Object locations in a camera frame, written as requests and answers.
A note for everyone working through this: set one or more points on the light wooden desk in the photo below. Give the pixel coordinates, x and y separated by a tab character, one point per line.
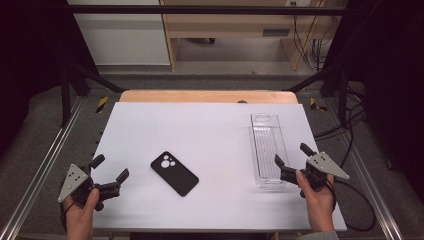
230	25

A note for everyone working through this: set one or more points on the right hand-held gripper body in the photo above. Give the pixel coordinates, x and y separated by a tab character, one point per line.
325	165

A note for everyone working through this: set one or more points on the aluminium floor rail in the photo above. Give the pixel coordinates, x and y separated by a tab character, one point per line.
370	180
40	166

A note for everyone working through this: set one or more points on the person's left hand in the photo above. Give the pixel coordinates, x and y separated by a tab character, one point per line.
80	220

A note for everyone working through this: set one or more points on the black horizontal frame bar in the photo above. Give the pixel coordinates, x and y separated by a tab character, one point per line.
200	10

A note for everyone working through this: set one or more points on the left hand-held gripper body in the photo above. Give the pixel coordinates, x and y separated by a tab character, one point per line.
74	181

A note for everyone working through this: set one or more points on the yellow black floor marker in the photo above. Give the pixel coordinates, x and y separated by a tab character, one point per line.
102	104
316	105

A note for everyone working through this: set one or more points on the clear plastic packaging box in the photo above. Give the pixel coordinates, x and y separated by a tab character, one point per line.
268	150

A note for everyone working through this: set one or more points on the black diagonal frame strut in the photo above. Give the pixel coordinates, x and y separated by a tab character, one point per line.
320	78
96	78

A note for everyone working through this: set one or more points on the white cabinet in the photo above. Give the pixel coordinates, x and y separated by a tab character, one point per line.
123	40

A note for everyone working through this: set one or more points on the black curtain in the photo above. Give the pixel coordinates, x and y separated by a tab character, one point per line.
30	60
386	83

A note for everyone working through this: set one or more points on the black phone case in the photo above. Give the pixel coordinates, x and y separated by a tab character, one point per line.
174	174

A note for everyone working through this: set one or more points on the person's right hand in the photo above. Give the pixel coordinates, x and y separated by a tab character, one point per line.
320	210

